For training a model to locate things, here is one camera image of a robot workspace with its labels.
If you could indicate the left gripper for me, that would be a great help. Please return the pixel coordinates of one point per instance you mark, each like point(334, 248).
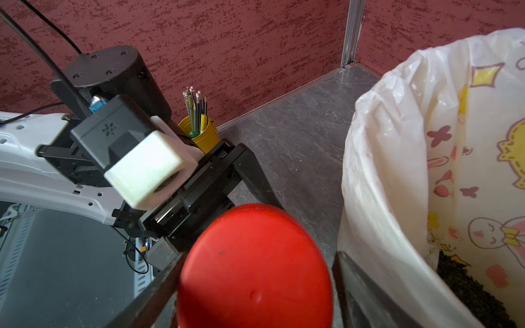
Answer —
point(183, 217)

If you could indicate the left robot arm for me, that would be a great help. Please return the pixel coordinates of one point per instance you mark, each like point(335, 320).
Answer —
point(40, 162)

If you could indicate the white printed bin liner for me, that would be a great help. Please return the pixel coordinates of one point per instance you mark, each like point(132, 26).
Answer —
point(434, 164)

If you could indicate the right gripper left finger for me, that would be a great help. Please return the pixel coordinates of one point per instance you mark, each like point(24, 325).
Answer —
point(156, 305)

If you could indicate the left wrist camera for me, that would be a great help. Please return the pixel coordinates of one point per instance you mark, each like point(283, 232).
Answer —
point(140, 156)

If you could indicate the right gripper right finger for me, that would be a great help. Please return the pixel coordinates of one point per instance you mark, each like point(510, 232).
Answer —
point(362, 302)

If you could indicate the dark tea leaves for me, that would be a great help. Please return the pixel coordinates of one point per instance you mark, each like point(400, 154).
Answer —
point(483, 305)

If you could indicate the yellow pencil cup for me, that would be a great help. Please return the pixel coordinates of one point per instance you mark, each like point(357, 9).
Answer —
point(208, 137)

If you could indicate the jar red lid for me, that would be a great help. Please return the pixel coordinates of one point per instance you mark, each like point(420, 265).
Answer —
point(255, 266)

